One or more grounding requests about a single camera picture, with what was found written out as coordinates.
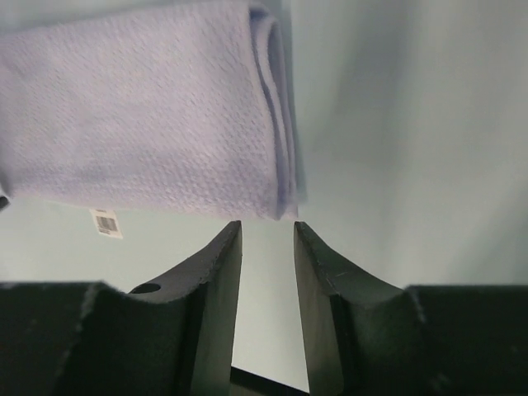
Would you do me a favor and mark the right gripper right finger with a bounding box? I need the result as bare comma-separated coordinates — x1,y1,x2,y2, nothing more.
294,222,527,395

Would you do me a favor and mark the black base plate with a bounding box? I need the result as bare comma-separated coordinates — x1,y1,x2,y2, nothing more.
229,367,309,396

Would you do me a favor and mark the white lavender towel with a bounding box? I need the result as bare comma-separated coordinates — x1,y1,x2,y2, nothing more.
1,1,298,220

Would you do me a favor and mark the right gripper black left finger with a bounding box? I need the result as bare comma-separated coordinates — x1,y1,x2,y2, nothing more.
1,221,243,395

